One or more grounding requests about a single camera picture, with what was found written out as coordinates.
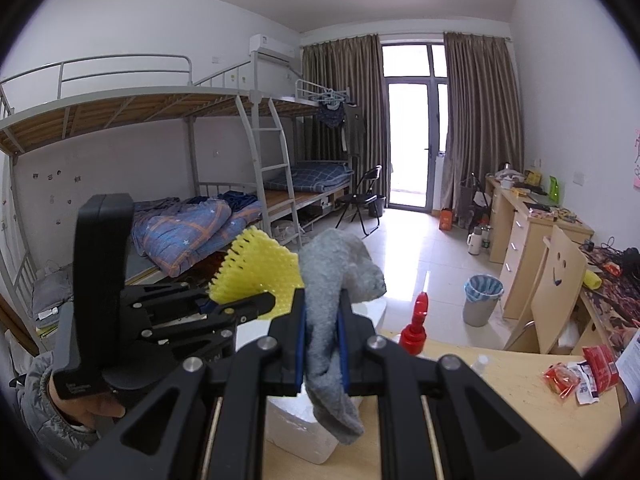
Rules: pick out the wooden desk with drawers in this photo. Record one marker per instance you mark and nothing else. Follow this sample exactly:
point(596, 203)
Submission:
point(525, 240)

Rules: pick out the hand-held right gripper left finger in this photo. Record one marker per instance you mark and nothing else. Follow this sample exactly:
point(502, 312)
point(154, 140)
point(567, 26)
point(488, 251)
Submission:
point(301, 355)

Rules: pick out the person's left forearm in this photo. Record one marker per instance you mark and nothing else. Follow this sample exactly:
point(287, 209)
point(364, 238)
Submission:
point(50, 425)

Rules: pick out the white snack wrapper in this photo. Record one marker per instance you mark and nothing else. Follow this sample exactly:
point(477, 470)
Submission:
point(586, 390)

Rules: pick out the blue plaid quilt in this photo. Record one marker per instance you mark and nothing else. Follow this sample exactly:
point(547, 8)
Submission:
point(185, 235)

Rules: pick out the wooden chair with smiley face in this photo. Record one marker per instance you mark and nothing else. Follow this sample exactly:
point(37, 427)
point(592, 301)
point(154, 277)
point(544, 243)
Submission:
point(560, 270)

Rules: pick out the printed paper sheet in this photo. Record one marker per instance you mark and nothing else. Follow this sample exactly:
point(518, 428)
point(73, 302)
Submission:
point(631, 360)

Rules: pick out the brown curtain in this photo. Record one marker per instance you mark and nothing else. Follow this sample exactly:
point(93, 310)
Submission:
point(480, 110)
point(330, 70)

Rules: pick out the glass balcony door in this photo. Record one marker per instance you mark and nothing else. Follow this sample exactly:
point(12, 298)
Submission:
point(410, 125)

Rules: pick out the yellow silicone scrubber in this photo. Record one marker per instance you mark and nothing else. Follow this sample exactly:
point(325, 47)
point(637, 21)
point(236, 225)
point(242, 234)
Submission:
point(260, 265)

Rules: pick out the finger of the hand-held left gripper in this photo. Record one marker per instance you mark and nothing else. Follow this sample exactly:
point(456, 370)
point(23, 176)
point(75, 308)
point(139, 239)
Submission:
point(250, 307)
point(175, 294)

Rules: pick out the small red snack packet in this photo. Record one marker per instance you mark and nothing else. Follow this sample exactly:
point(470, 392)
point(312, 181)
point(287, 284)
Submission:
point(562, 380)

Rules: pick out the clear bottle blue liquid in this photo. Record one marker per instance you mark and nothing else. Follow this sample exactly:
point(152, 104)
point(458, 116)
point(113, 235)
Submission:
point(479, 365)

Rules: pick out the desk with patterned cloth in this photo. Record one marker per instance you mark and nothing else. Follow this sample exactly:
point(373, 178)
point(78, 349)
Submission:
point(615, 300)

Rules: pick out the black headphones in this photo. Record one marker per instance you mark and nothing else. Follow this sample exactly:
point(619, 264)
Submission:
point(631, 260)

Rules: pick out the hanging dark clothes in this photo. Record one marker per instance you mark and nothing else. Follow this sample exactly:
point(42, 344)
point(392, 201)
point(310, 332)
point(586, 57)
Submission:
point(332, 116)

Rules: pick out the orange bag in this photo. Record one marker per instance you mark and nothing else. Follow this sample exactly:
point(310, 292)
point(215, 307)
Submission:
point(445, 220)

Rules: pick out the grey sock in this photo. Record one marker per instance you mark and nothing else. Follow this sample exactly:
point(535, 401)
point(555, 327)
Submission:
point(325, 270)

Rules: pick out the grey metal bunk bed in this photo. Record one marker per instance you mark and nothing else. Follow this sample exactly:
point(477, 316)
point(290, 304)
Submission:
point(125, 102)
point(305, 195)

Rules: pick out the white foam box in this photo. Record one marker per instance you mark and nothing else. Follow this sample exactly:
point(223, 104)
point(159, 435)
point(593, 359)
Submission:
point(295, 430)

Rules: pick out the white pump bottle red cap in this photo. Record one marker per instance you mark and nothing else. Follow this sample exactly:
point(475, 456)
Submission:
point(414, 337)

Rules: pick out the grey pillow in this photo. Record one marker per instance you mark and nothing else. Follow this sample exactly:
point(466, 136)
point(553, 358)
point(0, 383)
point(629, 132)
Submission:
point(52, 292)

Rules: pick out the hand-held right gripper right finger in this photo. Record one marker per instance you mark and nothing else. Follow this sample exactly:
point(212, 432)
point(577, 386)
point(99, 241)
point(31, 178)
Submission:
point(343, 355)

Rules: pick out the large red snack packet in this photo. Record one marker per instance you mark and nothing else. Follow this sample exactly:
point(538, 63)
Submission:
point(602, 365)

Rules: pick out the green packet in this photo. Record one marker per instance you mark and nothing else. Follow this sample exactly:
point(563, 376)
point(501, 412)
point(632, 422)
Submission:
point(553, 187)

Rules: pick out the yellow packet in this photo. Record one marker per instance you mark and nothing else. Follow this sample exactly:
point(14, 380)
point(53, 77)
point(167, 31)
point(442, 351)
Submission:
point(532, 177)

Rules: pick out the blue checked bedding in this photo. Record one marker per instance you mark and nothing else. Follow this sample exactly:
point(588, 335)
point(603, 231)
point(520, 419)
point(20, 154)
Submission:
point(310, 175)

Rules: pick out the pink wall poster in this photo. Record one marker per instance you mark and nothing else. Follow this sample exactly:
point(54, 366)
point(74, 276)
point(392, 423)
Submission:
point(637, 160)

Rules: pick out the black folding chair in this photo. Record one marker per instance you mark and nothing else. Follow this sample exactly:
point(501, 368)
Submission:
point(362, 200)

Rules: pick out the person's left hand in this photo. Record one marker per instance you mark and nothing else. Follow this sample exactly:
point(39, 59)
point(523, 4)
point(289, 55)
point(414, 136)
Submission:
point(85, 410)

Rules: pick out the grey trash bin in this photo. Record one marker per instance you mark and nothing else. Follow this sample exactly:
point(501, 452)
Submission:
point(481, 305)

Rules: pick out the white air conditioner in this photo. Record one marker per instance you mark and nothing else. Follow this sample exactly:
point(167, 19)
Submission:
point(270, 47)

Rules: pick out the white thermos flask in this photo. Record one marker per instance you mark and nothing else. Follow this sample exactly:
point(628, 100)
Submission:
point(475, 242)

